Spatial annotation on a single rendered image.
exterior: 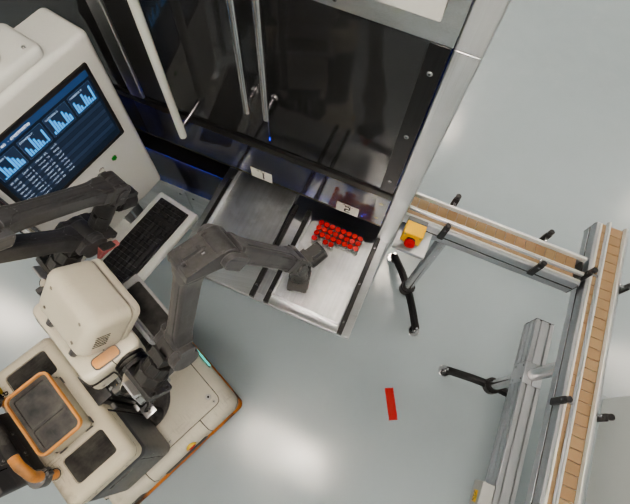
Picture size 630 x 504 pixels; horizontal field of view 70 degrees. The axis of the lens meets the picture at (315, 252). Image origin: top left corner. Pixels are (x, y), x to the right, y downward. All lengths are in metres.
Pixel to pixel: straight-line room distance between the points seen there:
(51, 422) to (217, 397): 0.76
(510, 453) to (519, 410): 0.17
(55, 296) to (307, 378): 1.51
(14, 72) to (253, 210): 0.87
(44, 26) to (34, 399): 1.11
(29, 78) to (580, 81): 3.45
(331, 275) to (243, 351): 0.98
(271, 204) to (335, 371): 1.07
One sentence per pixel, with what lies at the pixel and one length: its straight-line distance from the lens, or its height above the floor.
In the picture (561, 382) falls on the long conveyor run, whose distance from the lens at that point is 1.80.
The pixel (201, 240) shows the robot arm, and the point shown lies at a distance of 0.98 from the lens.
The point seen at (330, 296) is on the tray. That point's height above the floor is 0.88.
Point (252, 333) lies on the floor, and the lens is 2.53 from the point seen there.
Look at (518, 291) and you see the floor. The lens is 2.88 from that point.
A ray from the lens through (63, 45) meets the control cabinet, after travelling 1.45.
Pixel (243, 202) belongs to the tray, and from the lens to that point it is 1.81.
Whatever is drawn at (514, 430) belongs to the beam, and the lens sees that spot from 2.12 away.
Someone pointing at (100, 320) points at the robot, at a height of 1.38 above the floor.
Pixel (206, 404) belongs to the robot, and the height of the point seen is 0.28.
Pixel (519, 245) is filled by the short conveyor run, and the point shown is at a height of 0.93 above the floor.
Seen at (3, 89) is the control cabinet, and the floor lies 1.55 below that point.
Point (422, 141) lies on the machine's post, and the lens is 1.22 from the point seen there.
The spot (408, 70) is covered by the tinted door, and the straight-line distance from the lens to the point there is 1.09.
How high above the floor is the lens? 2.46
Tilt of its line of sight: 68 degrees down
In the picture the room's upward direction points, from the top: 6 degrees clockwise
